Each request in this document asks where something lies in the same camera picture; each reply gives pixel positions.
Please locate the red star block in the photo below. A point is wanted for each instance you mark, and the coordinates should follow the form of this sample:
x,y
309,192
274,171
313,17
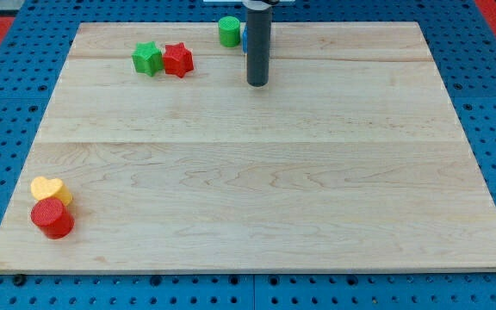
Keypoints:
x,y
178,60

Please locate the blue triangle block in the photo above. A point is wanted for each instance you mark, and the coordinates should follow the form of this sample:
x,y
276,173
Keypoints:
x,y
244,39

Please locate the green star block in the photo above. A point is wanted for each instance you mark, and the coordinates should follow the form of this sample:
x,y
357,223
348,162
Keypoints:
x,y
147,58

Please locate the wooden board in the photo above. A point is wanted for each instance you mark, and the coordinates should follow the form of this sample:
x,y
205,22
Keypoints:
x,y
351,160

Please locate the green cylinder block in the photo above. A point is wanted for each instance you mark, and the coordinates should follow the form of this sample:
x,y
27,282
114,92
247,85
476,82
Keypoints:
x,y
229,31

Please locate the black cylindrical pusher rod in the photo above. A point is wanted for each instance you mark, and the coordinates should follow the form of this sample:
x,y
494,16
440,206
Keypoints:
x,y
258,23

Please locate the red cylinder block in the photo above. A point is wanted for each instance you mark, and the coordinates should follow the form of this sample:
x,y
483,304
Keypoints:
x,y
52,217

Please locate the yellow heart block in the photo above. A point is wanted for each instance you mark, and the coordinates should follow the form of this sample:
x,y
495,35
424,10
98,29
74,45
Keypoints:
x,y
42,188

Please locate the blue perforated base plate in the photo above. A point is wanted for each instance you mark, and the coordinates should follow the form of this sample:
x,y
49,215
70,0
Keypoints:
x,y
34,50

